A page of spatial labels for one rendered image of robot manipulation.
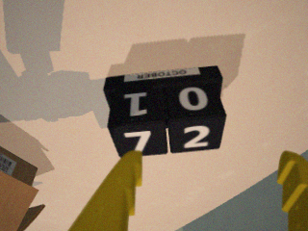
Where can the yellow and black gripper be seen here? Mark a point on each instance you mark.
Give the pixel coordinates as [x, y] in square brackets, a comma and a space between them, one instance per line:
[114, 201]

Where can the open brown cardboard box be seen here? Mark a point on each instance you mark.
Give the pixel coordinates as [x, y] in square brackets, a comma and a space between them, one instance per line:
[16, 197]

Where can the black cube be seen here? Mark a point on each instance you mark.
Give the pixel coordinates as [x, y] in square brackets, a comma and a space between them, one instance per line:
[195, 118]
[137, 122]

